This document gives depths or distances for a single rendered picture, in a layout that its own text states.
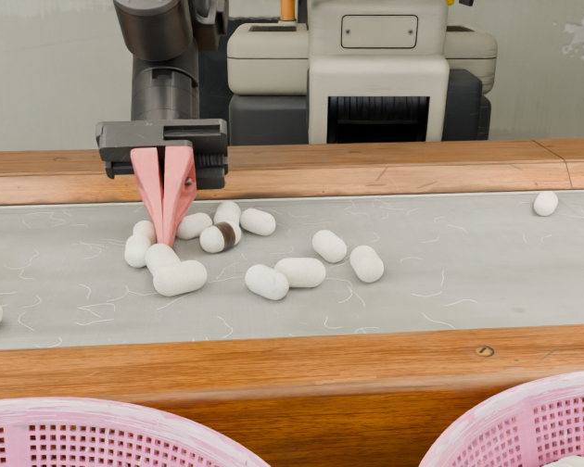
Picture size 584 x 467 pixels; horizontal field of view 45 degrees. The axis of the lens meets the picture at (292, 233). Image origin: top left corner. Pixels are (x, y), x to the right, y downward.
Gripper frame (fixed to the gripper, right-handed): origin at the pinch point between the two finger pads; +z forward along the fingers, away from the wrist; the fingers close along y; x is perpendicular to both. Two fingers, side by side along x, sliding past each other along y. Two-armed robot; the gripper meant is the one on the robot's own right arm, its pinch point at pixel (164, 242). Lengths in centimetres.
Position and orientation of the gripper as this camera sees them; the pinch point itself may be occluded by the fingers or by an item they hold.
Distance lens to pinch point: 55.5
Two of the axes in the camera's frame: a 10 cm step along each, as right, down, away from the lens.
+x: -0.6, 4.6, 8.9
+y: 9.9, -0.4, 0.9
